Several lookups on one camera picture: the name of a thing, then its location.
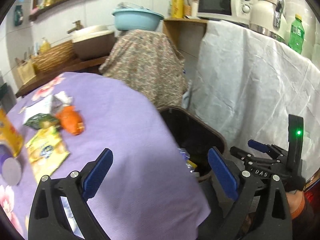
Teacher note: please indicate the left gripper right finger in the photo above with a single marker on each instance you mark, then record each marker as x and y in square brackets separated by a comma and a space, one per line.
[259, 208]

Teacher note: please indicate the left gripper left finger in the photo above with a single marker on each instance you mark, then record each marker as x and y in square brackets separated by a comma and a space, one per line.
[48, 219]

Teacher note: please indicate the purple yogurt cup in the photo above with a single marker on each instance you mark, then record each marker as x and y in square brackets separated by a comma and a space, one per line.
[11, 170]

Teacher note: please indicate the black trash bin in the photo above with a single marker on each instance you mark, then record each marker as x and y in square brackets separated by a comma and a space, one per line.
[195, 136]

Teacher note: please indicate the right hand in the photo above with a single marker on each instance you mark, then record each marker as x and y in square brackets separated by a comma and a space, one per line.
[296, 203]

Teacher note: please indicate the yellow cookie snack bag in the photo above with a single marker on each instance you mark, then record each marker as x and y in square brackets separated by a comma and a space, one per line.
[46, 152]

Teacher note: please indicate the white wrinkled cloth cover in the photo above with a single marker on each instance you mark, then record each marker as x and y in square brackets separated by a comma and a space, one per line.
[247, 84]

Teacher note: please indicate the yellow chip canister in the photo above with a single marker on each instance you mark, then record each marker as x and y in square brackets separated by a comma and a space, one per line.
[10, 137]

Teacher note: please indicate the purple floral tablecloth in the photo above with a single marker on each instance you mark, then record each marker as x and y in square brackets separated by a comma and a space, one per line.
[148, 192]

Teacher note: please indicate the green white milk carton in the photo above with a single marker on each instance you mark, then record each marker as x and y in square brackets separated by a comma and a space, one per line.
[43, 114]

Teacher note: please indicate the green soda bottle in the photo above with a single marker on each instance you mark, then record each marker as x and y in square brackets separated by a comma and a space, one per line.
[297, 34]

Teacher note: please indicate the cream electric kettle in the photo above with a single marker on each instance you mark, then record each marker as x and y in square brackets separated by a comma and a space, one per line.
[267, 18]

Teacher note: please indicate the wooden side shelf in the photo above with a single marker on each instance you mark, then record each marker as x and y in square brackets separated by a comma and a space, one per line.
[186, 34]

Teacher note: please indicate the paisley patterned cloth cover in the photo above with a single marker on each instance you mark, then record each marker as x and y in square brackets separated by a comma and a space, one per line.
[148, 62]

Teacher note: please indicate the beige chopstick holder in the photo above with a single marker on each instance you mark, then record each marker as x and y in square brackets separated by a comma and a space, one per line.
[25, 68]

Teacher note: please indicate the white microwave oven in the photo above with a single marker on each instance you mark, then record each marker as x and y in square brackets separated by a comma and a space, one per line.
[236, 11]

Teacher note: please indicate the woven pattern sink bowl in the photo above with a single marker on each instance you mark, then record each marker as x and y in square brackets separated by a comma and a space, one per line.
[54, 57]

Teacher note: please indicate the yellow soap bottle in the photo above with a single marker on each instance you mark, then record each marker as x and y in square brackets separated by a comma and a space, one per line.
[45, 46]

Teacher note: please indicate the brown white storage box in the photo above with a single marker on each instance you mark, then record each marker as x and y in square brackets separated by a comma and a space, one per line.
[93, 42]

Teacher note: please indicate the light blue plastic basin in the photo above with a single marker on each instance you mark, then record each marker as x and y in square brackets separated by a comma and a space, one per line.
[132, 19]

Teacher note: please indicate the brass faucet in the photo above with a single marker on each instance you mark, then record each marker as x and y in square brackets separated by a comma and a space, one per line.
[78, 26]

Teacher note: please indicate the green hanging packet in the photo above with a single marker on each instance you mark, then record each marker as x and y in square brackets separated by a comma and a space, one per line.
[18, 15]

